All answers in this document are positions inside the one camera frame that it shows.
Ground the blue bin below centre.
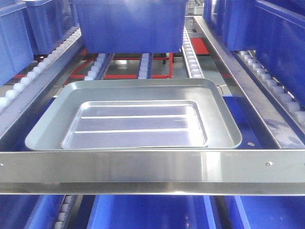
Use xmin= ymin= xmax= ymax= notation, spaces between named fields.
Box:
xmin=87 ymin=195 xmax=216 ymax=229

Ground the blue bin left side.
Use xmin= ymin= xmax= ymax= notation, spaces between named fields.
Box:
xmin=0 ymin=2 xmax=33 ymax=85

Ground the silver ribbed metal tray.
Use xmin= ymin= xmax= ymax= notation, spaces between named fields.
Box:
xmin=61 ymin=100 xmax=208 ymax=149

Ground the blue bin on rollers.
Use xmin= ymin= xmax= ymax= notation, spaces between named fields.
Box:
xmin=72 ymin=0 xmax=187 ymax=53

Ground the large grey metal tray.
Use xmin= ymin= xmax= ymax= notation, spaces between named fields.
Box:
xmin=25 ymin=78 xmax=242 ymax=150

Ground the right shelf left roller track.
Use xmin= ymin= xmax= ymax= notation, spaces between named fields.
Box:
xmin=0 ymin=27 xmax=81 ymax=113

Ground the shelf divider rail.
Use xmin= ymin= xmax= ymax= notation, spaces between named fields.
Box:
xmin=193 ymin=16 xmax=305 ymax=149
xmin=0 ymin=30 xmax=84 ymax=151

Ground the lower roller track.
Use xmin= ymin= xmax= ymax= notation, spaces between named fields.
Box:
xmin=53 ymin=195 xmax=75 ymax=229

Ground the steel front rail right shelf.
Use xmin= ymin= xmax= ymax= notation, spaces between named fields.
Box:
xmin=0 ymin=149 xmax=305 ymax=196

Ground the right shelf left divider rail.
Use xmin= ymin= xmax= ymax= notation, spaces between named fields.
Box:
xmin=0 ymin=30 xmax=84 ymax=151

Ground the shelf roller track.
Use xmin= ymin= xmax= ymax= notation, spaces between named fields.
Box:
xmin=0 ymin=27 xmax=81 ymax=113
xmin=237 ymin=51 xmax=305 ymax=131

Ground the blue bin right side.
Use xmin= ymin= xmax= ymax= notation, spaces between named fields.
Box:
xmin=223 ymin=0 xmax=305 ymax=108

